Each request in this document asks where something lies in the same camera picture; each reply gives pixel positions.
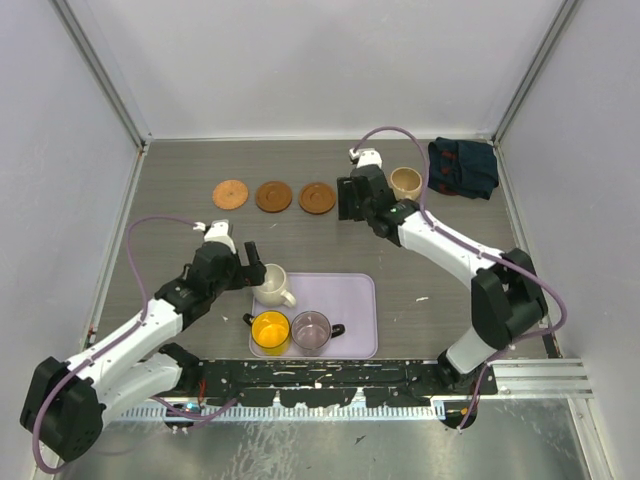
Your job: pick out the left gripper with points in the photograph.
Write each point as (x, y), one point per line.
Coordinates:
(246, 275)

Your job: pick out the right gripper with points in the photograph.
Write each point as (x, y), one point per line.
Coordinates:
(346, 195)

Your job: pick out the dark wooden coaster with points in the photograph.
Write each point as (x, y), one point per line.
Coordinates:
(317, 198)
(273, 196)

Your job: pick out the beige ceramic mug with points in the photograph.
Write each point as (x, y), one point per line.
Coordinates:
(406, 183)

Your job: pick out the white ceramic mug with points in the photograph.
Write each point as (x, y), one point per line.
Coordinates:
(276, 289)

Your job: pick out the light cork coaster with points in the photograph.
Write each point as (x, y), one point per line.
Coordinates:
(230, 194)

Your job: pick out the yellow glass mug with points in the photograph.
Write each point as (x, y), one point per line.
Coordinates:
(270, 331)

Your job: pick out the clear purple glass mug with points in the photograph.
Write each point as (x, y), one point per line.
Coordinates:
(312, 332)

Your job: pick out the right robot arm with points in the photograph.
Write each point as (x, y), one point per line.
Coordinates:
(505, 301)

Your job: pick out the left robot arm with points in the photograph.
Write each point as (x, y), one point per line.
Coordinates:
(69, 402)

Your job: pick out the lavender plastic tray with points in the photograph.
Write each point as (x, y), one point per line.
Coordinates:
(348, 299)

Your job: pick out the dark blue folded cloth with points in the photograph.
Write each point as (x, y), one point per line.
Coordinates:
(462, 168)

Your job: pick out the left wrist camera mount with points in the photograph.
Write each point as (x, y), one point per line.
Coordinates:
(218, 231)

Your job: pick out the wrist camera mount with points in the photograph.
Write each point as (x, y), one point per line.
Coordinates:
(365, 157)
(218, 231)

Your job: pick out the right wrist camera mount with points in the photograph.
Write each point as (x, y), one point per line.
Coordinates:
(365, 157)

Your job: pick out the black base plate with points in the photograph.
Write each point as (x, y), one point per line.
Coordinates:
(315, 383)

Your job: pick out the white slotted cable duct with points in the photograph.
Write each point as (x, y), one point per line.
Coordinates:
(356, 411)

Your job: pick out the aluminium frame rail front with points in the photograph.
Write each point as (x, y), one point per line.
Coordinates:
(519, 378)

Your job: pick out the aluminium frame post right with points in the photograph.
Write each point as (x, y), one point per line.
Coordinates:
(542, 55)

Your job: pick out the aluminium frame post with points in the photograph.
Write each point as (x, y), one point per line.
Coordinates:
(81, 25)
(542, 55)

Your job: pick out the aluminium frame post left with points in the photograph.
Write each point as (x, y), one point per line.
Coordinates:
(81, 25)

